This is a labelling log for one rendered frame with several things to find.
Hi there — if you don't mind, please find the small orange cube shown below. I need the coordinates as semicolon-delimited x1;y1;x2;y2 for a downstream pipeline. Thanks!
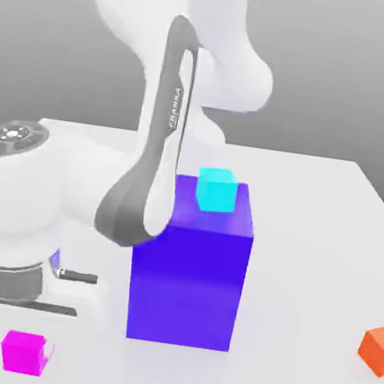
354;322;384;379

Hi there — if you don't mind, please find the large blue box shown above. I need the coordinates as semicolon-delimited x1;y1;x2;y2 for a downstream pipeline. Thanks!
119;168;261;355

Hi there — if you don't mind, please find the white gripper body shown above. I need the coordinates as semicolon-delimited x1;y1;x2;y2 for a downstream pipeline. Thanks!
0;289;95;336

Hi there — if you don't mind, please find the small cyan cube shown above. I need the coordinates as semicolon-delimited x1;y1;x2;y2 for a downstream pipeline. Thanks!
193;164;241;217

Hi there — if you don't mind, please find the small magenta cube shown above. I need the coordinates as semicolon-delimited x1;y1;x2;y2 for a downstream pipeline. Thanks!
0;328;56;380

